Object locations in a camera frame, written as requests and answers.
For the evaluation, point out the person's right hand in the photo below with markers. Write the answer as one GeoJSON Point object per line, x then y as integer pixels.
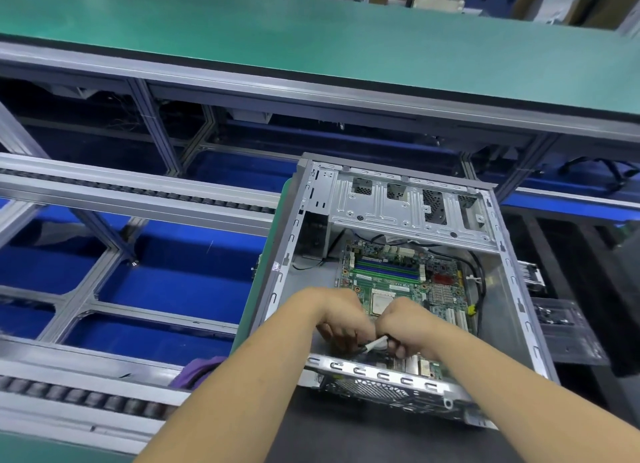
{"type": "Point", "coordinates": [408, 326]}

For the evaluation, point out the person's left hand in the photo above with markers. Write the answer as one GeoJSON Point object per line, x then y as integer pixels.
{"type": "Point", "coordinates": [345, 313]}

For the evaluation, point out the silver square CPU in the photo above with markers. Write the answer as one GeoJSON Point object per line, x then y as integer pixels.
{"type": "Point", "coordinates": [384, 299]}

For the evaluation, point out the green motherboard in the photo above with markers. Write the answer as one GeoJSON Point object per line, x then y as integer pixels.
{"type": "Point", "coordinates": [440, 288]}

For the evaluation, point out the grey metal computer case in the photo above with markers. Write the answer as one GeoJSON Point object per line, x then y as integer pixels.
{"type": "Point", "coordinates": [300, 268]}

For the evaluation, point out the person's left forearm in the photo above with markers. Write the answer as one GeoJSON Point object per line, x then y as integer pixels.
{"type": "Point", "coordinates": [245, 393]}

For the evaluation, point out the person's right forearm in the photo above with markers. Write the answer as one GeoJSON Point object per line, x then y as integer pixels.
{"type": "Point", "coordinates": [530, 398]}

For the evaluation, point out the black CPU cooler fan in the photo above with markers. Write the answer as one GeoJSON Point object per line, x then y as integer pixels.
{"type": "Point", "coordinates": [530, 274]}

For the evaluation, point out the clear plastic screw tray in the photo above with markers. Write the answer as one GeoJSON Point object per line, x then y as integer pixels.
{"type": "Point", "coordinates": [570, 330]}

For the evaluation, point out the green conveyor belt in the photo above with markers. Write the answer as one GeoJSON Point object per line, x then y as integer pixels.
{"type": "Point", "coordinates": [300, 38]}

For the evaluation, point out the grey flat metal rail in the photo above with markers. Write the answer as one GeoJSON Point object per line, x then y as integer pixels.
{"type": "Point", "coordinates": [130, 190]}

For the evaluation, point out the grey roller conveyor rail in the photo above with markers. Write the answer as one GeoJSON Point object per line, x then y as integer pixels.
{"type": "Point", "coordinates": [80, 388]}

